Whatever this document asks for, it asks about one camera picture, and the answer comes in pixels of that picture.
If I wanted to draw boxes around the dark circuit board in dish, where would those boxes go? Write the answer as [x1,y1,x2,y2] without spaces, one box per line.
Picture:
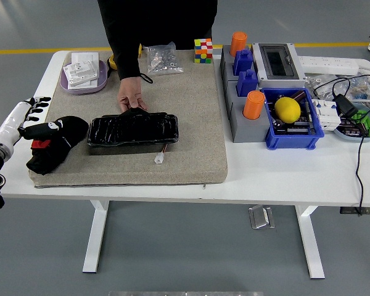
[339,118,369,137]

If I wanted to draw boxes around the black adapter cable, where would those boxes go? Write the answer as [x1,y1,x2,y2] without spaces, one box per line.
[313,73,370,216]

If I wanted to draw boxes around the silver metal bracket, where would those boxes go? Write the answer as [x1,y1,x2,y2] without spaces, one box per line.
[248,205,276,230]

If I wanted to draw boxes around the colourful puzzle cube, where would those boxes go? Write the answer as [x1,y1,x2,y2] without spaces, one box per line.
[193,38,213,65]

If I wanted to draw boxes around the green plastic part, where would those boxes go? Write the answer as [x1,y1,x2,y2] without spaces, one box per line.
[347,110,370,138]

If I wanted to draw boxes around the person's right hand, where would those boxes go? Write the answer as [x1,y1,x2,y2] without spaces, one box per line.
[117,76,149,113]

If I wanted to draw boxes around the yellow lemon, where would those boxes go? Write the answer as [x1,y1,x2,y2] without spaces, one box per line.
[274,97,302,124]

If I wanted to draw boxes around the clear bag of blue parts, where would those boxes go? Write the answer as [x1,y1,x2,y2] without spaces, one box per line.
[339,75,370,102]

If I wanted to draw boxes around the grey base block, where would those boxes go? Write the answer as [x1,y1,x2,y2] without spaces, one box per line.
[229,101,271,144]
[220,44,253,67]
[224,80,261,109]
[221,60,257,84]

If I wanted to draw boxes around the blue square peg block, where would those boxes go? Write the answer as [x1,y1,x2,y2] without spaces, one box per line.
[232,48,254,76]
[236,69,260,98]

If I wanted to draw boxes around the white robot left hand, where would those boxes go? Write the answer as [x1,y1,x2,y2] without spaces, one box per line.
[0,96,52,147]

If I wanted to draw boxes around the orange cylinder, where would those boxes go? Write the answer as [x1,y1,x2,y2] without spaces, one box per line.
[229,31,248,57]
[242,90,266,120]

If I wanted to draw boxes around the white power strip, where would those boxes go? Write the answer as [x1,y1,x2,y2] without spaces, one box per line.
[297,55,360,76]

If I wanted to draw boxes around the black power adapter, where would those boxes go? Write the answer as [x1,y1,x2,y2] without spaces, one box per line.
[332,94,358,118]

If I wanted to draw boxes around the person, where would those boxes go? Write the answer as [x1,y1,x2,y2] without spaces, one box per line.
[97,0,218,52]

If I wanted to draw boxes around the purple oval tray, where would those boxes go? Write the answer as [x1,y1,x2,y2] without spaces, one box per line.
[59,59,109,95]

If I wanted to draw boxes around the white table leg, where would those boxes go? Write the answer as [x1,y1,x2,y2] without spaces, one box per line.
[82,200,110,274]
[295,205,326,280]

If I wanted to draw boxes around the white distribution box dark window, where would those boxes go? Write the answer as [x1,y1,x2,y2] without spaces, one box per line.
[251,42,308,90]

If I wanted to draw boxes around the white connector with orange wires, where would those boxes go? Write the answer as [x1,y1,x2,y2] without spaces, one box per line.
[154,143,170,165]

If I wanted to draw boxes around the grey-brown mat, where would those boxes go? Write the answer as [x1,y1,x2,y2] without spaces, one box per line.
[28,49,229,188]

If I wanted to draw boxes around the clear bag of white rings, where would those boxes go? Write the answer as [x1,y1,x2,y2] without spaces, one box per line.
[305,73,337,101]

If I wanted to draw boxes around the silver machined metal block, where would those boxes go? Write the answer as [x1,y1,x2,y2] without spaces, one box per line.
[63,60,99,86]

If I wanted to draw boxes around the blue plastic bin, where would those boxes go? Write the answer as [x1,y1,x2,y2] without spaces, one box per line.
[260,87,326,151]

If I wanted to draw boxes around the white circuit breaker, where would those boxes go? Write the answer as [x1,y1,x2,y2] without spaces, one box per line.
[311,99,342,132]

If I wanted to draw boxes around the clear bag of metal nuts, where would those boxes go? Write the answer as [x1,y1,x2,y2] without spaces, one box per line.
[142,41,185,76]

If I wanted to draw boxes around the black panel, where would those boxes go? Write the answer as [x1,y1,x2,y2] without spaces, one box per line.
[86,107,179,156]

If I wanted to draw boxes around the dark circuit board in bin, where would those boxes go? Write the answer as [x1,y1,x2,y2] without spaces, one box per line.
[273,120,315,136]

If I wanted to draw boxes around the black desk control box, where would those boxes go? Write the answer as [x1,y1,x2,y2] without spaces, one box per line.
[340,207,370,215]

